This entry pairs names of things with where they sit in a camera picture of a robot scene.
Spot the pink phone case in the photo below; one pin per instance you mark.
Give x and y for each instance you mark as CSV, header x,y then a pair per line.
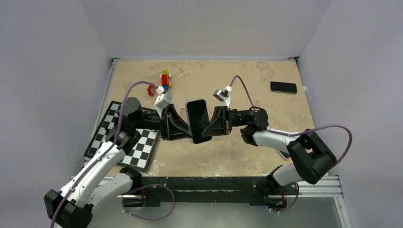
x,y
183,112

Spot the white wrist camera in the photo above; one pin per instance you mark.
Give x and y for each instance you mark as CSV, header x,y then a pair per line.
x,y
223,96
163,99

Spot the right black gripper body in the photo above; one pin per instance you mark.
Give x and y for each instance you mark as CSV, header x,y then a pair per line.
x,y
229,118

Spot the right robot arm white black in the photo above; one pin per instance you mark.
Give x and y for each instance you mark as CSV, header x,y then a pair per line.
x,y
311,158

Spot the colourful toy brick car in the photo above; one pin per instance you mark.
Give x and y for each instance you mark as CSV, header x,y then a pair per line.
x,y
165,77

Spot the black white chessboard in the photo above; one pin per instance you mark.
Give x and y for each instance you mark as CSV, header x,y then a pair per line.
x,y
139,155

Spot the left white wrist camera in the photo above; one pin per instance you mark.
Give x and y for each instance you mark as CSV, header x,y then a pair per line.
x,y
163,99

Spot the red owl toy block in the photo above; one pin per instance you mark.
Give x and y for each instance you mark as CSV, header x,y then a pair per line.
x,y
151,90

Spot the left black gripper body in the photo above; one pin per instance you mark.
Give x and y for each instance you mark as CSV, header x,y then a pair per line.
x,y
164,132

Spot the phone in pink case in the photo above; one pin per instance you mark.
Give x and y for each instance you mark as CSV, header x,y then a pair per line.
x,y
284,155

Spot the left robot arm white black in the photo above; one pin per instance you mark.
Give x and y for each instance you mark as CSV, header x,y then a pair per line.
x,y
74,205

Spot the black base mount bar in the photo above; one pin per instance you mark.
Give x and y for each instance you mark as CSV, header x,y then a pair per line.
x,y
255,190

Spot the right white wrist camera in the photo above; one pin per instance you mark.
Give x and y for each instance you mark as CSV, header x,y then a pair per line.
x,y
223,96

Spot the aluminium frame rail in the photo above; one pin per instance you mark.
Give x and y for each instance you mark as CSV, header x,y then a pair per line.
x,y
114,62

